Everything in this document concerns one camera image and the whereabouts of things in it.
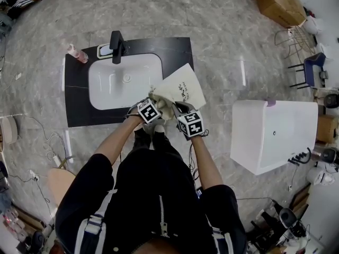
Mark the person's black clothed body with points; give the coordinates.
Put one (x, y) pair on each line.
(159, 194)

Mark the dark wood vanity cabinet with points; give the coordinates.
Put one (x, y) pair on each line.
(76, 102)

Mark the white power strip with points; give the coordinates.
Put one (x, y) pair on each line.
(34, 175)
(57, 161)

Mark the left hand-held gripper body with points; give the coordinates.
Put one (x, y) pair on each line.
(148, 111)

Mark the purple pad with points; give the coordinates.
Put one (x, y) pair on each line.
(271, 102)

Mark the pink bottle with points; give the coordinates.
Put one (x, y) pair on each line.
(79, 55)

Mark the person's right white shoe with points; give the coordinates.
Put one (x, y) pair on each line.
(159, 128)

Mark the white soap dish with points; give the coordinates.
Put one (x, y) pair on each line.
(103, 51)

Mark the white sink basin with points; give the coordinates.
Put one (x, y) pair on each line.
(119, 89)

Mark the white plastic sack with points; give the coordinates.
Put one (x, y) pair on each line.
(312, 25)

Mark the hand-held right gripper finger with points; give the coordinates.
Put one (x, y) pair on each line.
(191, 109)
(176, 110)

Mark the black white striped cushion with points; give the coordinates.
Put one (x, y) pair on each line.
(21, 1)

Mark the blue chair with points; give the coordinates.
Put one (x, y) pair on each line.
(313, 67)

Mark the brown box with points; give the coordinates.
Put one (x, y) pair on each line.
(327, 128)

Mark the grey metal appliance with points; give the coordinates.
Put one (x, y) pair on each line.
(325, 155)

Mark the beige cloth bag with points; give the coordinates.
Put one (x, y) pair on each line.
(182, 74)

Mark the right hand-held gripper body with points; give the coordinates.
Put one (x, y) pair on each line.
(190, 124)

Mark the oval wooden table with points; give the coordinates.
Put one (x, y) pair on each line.
(61, 184)

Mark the person's right forearm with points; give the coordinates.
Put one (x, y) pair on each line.
(206, 163)

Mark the large cardboard box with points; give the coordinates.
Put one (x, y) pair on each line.
(280, 4)

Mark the person's left forearm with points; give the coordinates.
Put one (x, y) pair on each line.
(114, 141)

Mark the white rectangular bathtub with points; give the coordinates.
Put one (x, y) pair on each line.
(275, 131)

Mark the black round appliance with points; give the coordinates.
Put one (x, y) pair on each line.
(332, 100)

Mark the black bathtub faucet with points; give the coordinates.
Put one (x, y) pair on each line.
(299, 157)

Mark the white rounded appliance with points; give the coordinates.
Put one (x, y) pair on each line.
(320, 176)

